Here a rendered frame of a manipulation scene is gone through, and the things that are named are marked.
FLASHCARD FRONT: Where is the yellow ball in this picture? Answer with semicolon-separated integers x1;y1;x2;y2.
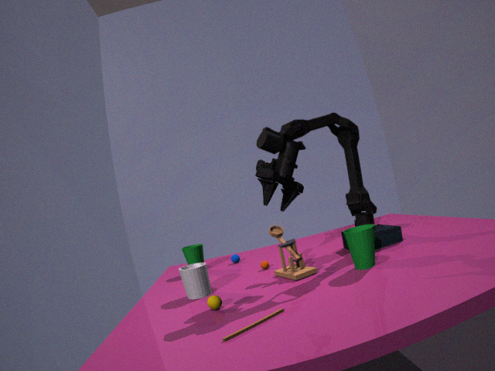
207;295;222;310

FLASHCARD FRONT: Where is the white cylindrical cup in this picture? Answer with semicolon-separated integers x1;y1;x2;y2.
179;263;213;300

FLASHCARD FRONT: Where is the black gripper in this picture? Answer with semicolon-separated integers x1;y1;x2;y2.
255;156;304;212

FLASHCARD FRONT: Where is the brown wooden stick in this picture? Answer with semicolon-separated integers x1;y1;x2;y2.
222;308;284;342

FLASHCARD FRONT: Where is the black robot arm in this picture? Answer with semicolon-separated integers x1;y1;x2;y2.
257;112;377;226

